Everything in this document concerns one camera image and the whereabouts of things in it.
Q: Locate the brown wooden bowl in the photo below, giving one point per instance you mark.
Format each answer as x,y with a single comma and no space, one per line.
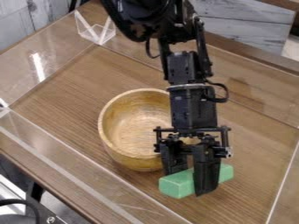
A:
125,124

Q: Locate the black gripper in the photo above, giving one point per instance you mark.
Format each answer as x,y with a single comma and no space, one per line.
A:
194,120

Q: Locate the black metal base bracket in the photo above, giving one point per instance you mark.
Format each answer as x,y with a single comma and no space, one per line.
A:
46,216

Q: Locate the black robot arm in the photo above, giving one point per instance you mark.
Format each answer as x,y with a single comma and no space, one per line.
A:
170,22

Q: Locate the green rectangular block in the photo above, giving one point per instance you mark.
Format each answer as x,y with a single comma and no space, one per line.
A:
177,185

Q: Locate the black table leg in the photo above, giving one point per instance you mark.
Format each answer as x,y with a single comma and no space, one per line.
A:
36,192

